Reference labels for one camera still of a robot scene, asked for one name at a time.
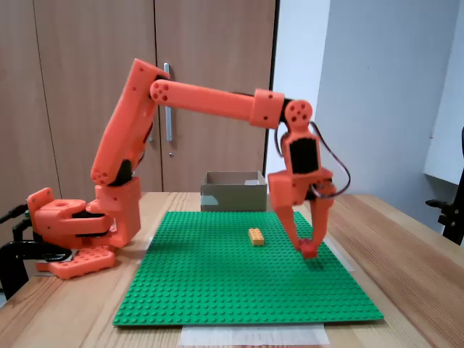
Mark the yellow lego block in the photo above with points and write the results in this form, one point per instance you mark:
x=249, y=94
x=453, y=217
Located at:
x=256, y=237

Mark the white panel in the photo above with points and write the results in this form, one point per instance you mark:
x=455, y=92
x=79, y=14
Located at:
x=449, y=108

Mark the open cardboard box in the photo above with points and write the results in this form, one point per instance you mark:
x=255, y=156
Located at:
x=235, y=197

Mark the short masking tape strip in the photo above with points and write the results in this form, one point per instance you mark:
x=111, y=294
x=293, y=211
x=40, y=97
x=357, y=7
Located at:
x=150, y=243
x=344, y=259

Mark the green lego baseplate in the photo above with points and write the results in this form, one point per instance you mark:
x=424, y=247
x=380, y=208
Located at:
x=217, y=282

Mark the long masking tape strip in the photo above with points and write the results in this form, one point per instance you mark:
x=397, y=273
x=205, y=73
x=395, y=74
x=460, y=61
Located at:
x=253, y=335

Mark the black table clamp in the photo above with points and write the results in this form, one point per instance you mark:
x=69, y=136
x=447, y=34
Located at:
x=21, y=248

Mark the wooden cabinet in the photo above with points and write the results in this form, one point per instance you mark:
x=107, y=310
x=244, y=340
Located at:
x=217, y=145

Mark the black stand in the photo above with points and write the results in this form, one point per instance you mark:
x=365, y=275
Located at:
x=453, y=221

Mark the red lego block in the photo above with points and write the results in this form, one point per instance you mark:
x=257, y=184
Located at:
x=310, y=251

